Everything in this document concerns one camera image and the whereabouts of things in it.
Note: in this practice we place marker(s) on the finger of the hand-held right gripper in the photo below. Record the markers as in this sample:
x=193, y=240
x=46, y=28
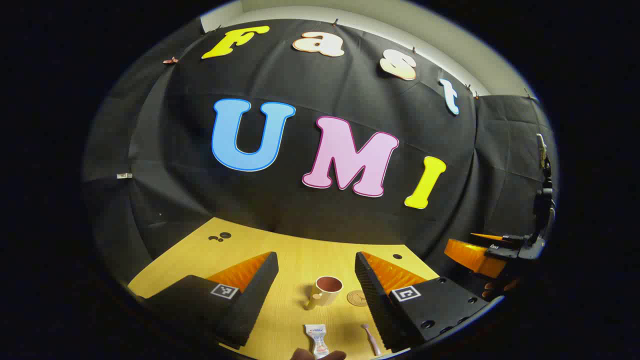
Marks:
x=492, y=238
x=472, y=256

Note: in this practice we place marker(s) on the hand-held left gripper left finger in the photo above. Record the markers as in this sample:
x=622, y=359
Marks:
x=252, y=295

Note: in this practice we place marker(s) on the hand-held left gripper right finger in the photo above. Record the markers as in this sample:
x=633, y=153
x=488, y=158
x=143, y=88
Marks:
x=372, y=292

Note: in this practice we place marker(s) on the round wooden coaster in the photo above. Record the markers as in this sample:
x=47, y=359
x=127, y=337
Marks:
x=356, y=298

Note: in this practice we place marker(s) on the pink toothbrush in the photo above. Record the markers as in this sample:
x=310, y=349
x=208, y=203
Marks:
x=371, y=341

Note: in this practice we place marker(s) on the white toothpaste tube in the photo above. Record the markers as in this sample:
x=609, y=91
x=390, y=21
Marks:
x=317, y=337

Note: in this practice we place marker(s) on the wooden desktop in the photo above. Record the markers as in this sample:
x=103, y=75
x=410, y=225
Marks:
x=295, y=270

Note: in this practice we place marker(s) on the black backdrop cloth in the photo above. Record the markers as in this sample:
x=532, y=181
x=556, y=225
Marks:
x=310, y=200

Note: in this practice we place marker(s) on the red cloth clip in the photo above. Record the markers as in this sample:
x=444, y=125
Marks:
x=170, y=60

